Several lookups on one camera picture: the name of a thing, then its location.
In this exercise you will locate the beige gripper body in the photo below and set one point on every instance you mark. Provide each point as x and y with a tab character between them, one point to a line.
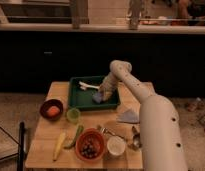
105	94

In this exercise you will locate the blue sponge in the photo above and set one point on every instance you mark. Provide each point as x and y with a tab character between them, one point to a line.
97	97

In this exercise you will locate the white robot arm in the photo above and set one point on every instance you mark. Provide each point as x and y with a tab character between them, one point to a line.
162	147

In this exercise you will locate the green plastic tray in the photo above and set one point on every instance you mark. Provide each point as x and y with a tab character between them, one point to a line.
83	99

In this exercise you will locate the white plastic utensil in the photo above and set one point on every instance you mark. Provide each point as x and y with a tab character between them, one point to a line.
85	86

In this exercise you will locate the grey folded cloth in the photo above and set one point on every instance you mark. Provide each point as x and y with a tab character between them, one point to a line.
129	116

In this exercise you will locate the metal fork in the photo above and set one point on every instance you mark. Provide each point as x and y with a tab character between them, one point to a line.
105	130

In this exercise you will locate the green cup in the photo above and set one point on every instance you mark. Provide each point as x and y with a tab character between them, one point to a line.
73	115

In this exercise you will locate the green cucumber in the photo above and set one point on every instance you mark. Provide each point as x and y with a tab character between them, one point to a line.
79	130

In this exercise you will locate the white cup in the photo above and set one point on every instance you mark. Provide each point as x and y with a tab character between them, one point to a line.
116	146

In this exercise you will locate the orange bowl with grapes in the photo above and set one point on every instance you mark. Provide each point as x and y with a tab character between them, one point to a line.
90	146

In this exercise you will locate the orange fruit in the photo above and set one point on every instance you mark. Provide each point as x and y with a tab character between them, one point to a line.
53	111

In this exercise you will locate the dark brown bowl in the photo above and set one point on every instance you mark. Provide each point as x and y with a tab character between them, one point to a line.
47	104

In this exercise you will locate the yellow corn cob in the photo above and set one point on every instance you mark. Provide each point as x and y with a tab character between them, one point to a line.
58	146

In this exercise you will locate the black chair frame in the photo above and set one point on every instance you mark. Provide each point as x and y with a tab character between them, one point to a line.
20	142

